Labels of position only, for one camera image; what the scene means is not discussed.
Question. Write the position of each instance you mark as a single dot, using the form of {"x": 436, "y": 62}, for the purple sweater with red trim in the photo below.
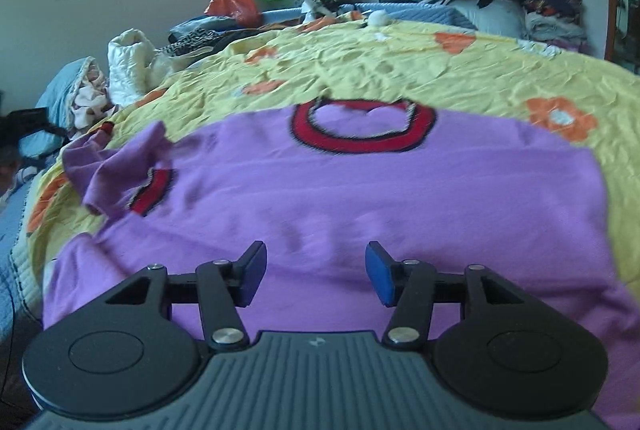
{"x": 350, "y": 200}

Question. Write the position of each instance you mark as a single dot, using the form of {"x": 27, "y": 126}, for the orange plastic bag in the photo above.
{"x": 235, "y": 4}

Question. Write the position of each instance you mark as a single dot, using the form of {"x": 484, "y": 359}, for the grey pillow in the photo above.
{"x": 490, "y": 17}

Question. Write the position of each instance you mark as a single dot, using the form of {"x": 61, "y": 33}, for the pink printed cloth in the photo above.
{"x": 92, "y": 94}

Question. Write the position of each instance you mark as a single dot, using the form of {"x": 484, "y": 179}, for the black patterned clothes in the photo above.
{"x": 200, "y": 40}

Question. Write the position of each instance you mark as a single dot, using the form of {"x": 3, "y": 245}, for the white quilted blanket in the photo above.
{"x": 130, "y": 59}

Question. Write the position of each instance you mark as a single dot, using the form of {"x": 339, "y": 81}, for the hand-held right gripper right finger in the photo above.
{"x": 380, "y": 276}

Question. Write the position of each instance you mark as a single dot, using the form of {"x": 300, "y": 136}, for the yellow floral bedsheet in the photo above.
{"x": 400, "y": 64}

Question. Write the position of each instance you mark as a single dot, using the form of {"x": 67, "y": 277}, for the blue quilted blanket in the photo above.
{"x": 425, "y": 14}

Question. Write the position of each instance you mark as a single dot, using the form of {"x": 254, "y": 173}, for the light blue quilted bedspread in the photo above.
{"x": 10, "y": 260}

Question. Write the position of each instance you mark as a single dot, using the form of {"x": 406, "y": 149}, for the white ball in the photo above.
{"x": 378, "y": 17}

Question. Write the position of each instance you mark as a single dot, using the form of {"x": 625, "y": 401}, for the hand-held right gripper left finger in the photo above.
{"x": 252, "y": 271}

